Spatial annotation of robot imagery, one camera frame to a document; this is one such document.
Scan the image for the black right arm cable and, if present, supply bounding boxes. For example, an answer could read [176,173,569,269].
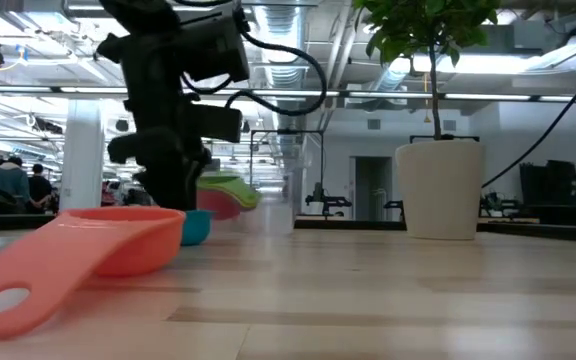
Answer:
[481,47,576,189]

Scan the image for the blue measuring cup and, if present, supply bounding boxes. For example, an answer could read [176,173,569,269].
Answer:
[181,208,215,247]

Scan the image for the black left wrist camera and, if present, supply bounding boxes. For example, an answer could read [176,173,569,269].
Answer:
[180,14,251,84]

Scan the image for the black equipment rack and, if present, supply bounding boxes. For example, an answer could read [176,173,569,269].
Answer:
[519,159,576,204]

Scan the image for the green measuring cup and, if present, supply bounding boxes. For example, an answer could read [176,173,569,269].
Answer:
[196,173,263,212]

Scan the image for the black left wrist camera cable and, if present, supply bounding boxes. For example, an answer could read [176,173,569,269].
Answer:
[172,0,329,117]

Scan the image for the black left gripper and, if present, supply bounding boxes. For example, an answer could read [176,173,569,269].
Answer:
[107,94,244,210]

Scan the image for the red measuring cup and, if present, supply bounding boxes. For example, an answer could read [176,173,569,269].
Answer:
[196,188,243,222]

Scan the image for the long ceiling light strip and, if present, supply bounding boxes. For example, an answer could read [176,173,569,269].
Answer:
[0,84,342,97]
[375,91,576,104]

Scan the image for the black frame bar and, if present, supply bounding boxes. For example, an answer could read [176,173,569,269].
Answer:
[409,133,481,145]

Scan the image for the white planter pot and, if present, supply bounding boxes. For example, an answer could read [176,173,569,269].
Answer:
[394,139,485,241]

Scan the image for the green potted tree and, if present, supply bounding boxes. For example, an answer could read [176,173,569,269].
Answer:
[352,0,502,141]

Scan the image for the person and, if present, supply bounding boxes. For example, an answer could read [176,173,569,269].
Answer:
[28,163,53,214]
[0,155,30,214]

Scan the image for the coral measuring cup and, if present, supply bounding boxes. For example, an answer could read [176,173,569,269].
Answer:
[0,206,187,341]

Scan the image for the white building column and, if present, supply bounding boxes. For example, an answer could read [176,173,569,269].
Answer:
[59,98,108,211]

